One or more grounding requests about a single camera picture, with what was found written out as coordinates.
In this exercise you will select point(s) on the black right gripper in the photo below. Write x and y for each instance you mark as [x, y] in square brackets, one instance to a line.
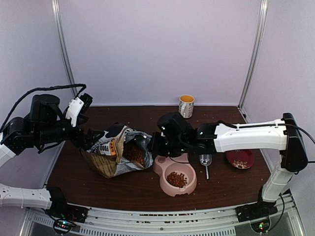
[155, 147]

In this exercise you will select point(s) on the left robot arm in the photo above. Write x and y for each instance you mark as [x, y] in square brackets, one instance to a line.
[44, 127]

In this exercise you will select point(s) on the floral ceramic mug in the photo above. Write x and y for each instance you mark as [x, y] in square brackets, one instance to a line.
[186, 105]

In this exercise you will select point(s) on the right aluminium frame post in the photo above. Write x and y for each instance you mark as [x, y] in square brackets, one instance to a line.
[262, 17]

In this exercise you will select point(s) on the brown kibble pet food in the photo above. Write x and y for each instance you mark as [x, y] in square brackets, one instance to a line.
[133, 152]

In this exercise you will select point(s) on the silver metal scoop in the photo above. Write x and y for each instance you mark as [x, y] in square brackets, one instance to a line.
[206, 161]

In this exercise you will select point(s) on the pink double pet bowl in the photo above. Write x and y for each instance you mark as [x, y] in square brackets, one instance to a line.
[176, 175]

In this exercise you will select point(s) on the left aluminium frame post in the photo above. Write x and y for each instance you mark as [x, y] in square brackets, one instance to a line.
[62, 42]

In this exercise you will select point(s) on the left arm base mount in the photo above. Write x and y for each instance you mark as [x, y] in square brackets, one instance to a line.
[64, 215]

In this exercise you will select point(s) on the brown pet food bag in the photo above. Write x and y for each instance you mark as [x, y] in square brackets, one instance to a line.
[108, 158]

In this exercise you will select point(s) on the aluminium frame post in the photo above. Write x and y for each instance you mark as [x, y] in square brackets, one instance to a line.
[262, 17]
[62, 42]

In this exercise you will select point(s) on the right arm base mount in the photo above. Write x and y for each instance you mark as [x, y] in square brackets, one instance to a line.
[259, 217]

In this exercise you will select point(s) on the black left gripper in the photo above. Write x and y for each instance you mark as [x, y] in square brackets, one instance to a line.
[86, 143]

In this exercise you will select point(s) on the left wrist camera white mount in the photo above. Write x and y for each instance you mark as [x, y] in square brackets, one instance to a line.
[74, 113]

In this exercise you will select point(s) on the red floral saucer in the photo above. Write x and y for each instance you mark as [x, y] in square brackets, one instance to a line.
[240, 159]

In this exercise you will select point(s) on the front aluminium rail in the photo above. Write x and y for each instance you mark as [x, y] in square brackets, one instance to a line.
[210, 222]

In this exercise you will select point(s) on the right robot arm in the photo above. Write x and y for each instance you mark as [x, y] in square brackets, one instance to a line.
[176, 136]

